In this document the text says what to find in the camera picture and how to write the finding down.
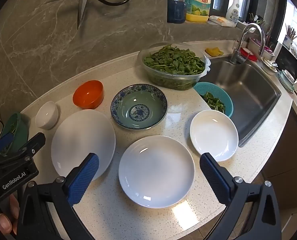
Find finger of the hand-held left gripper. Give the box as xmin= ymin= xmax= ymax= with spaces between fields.
xmin=0 ymin=132 xmax=46 ymax=165
xmin=0 ymin=132 xmax=15 ymax=164

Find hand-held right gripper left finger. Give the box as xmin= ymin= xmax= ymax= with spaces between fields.
xmin=15 ymin=152 xmax=100 ymax=240

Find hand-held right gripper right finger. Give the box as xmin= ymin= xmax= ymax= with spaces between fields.
xmin=200 ymin=152 xmax=282 ymax=240

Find green plastic bowl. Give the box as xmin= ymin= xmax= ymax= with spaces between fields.
xmin=0 ymin=112 xmax=29 ymax=155

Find small white bowl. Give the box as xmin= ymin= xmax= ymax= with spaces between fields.
xmin=35 ymin=101 xmax=58 ymax=130

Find small white plate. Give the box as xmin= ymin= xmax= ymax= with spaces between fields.
xmin=190 ymin=109 xmax=239 ymax=162

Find large white plate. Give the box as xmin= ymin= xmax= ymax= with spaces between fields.
xmin=51 ymin=109 xmax=116 ymax=180

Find medium deep white plate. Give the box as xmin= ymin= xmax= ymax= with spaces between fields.
xmin=118 ymin=135 xmax=195 ymax=209

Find orange bowl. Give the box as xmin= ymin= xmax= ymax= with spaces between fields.
xmin=73 ymin=80 xmax=104 ymax=110

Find blue patterned ceramic bowl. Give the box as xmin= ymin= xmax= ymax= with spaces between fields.
xmin=110 ymin=84 xmax=168 ymax=130

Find stack of pale plates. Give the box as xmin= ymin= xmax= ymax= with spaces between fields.
xmin=278 ymin=69 xmax=295 ymax=92

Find person's left hand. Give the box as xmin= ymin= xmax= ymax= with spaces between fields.
xmin=0 ymin=195 xmax=20 ymax=235

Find vegetable pieces in colander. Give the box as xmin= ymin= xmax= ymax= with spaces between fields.
xmin=201 ymin=92 xmax=226 ymax=113

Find stainless steel sink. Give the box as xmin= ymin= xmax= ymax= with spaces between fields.
xmin=200 ymin=56 xmax=282 ymax=148

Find teal plastic colander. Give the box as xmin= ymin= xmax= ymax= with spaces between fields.
xmin=193 ymin=82 xmax=233 ymax=118

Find clear plastic bowl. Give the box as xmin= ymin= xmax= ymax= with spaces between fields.
xmin=138 ymin=42 xmax=211 ymax=90

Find green leafy vegetables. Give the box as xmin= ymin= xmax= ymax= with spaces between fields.
xmin=144 ymin=44 xmax=206 ymax=76

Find chrome faucet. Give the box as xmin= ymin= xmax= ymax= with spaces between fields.
xmin=230 ymin=23 xmax=266 ymax=65

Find yellow sponge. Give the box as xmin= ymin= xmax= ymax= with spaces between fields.
xmin=205 ymin=46 xmax=224 ymax=57

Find red dish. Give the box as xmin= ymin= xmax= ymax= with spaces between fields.
xmin=240 ymin=47 xmax=258 ymax=62

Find pink and white container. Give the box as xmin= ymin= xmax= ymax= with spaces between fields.
xmin=248 ymin=37 xmax=275 ymax=58

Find white microwave oven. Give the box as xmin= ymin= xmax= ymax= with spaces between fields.
xmin=276 ymin=45 xmax=297 ymax=98

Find white cleaning cloth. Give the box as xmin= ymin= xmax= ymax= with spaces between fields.
xmin=208 ymin=15 xmax=236 ymax=27

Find chopstick holder with chopsticks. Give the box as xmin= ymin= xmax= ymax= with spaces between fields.
xmin=283 ymin=24 xmax=297 ymax=49

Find white spray bottle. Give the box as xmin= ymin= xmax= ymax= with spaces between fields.
xmin=225 ymin=0 xmax=242 ymax=25

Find blue utensil holder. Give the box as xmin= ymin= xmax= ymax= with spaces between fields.
xmin=167 ymin=0 xmax=187 ymax=24

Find yellow dish soap bottle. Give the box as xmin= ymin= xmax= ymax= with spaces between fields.
xmin=184 ymin=0 xmax=212 ymax=22

